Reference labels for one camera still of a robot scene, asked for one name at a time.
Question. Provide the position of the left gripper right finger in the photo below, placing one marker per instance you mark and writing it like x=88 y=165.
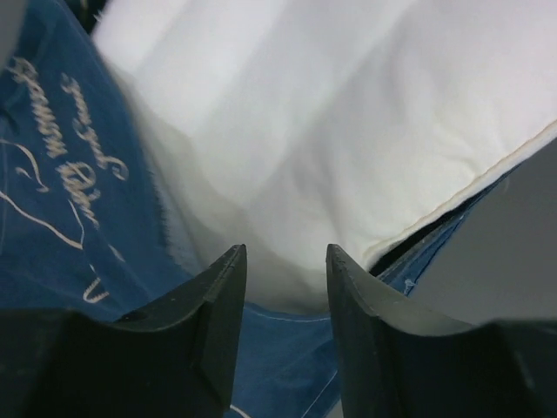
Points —
x=398 y=358

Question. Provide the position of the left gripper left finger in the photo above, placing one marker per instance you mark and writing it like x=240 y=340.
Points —
x=175 y=357

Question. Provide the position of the dark blue embroidered pillowcase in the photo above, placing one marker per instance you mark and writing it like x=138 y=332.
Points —
x=81 y=218

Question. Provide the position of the cream pillow with bear print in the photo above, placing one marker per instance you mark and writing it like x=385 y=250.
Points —
x=292 y=125

